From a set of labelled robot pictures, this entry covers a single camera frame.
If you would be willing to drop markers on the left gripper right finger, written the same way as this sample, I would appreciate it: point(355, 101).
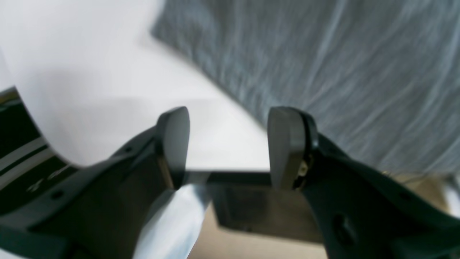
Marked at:
point(361, 213)

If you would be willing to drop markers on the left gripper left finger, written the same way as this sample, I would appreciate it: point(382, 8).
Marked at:
point(58, 211)

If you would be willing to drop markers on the grey t-shirt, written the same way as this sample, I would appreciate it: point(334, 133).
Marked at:
point(380, 77)

